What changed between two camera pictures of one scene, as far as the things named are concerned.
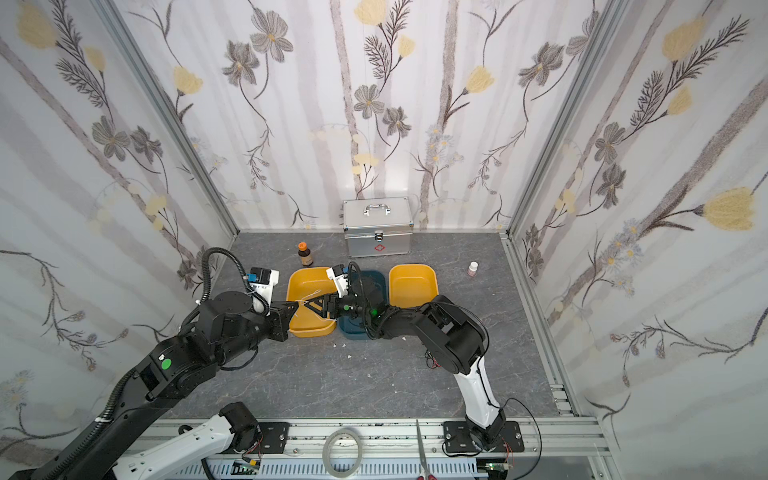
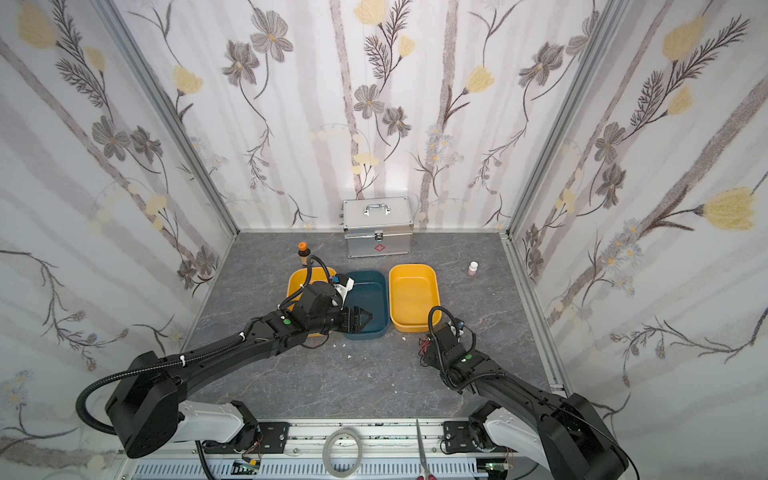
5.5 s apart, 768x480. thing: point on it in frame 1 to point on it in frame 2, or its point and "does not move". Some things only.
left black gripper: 283,319 to 348,318
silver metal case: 376,227 does not move
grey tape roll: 326,454 does not move
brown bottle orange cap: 305,254 does not move
